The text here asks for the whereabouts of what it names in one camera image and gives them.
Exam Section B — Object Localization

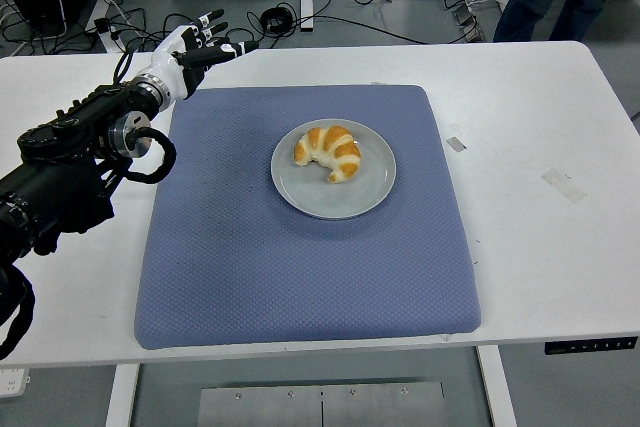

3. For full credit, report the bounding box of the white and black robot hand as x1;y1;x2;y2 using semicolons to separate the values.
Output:
149;8;260;101

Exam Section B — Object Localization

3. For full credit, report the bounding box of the golden croissant bread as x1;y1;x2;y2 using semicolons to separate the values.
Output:
293;125;362;184

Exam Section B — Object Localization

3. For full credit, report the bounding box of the grey round plate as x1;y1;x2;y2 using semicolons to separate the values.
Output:
270;119;398;221

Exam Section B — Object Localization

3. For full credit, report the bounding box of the blue quilted mat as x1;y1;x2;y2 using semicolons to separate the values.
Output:
133;85;482;352

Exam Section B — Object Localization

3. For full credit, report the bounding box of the grey foot pedal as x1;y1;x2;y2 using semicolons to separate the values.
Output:
451;0;487;44

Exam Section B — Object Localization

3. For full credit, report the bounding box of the white table leg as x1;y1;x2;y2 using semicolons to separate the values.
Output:
104;364;142;427
476;346;519;427

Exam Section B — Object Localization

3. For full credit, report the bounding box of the white power strip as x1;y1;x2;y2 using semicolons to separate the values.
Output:
0;368;31;399

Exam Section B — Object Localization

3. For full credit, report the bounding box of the grey metal plate with screws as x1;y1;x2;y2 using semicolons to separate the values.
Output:
198;380;446;427

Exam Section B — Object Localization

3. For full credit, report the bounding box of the large clear tape piece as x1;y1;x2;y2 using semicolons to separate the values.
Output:
541;168;588;204

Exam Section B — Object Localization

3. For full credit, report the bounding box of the black table control panel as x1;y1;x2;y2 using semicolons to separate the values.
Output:
543;335;640;357

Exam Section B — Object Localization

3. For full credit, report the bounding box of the coiled black cable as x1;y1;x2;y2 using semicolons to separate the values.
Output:
259;5;297;37

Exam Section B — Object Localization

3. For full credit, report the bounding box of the long black floor cable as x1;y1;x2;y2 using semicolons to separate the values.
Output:
294;14;431;46

